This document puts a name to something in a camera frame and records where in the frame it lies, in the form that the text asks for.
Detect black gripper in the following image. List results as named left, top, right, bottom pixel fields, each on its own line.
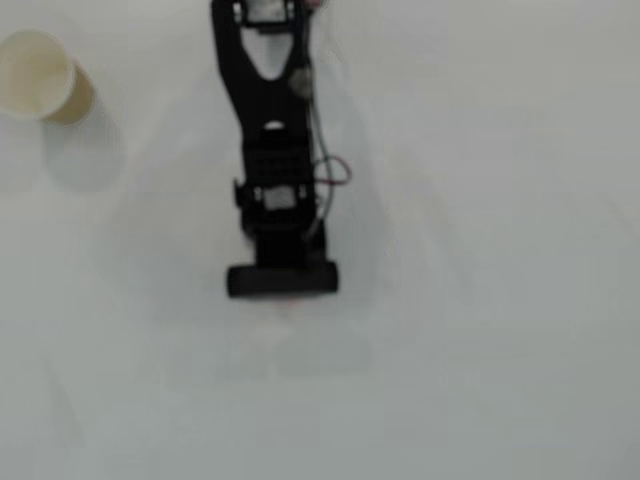
left=232, top=179, right=330, bottom=269

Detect beige paper cup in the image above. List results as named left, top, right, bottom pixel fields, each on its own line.
left=0, top=28, right=97, bottom=127

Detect coloured servo wires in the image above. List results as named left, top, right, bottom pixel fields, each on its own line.
left=298, top=0, right=353, bottom=242

